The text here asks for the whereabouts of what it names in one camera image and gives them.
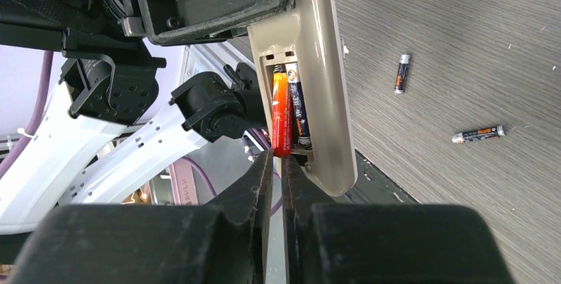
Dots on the white remote control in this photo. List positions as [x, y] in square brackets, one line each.
[309, 36]

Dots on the red battery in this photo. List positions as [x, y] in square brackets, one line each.
[282, 114]

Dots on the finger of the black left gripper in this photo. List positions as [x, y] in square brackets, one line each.
[206, 1]

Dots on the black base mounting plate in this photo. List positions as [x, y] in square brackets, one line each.
[374, 186]

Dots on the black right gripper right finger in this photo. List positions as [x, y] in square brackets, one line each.
[330, 242]

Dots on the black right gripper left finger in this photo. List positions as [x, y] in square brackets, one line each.
[223, 241]

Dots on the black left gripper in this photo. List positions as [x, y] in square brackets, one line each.
[72, 25]

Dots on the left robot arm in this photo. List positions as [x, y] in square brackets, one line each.
[107, 84]

